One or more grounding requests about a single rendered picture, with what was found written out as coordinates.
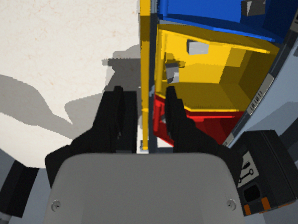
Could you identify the yellow bar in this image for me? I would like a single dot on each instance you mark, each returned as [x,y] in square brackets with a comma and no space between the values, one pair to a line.
[144,49]

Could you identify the yellow bin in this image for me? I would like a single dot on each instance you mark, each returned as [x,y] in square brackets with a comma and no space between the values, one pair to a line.
[225,79]

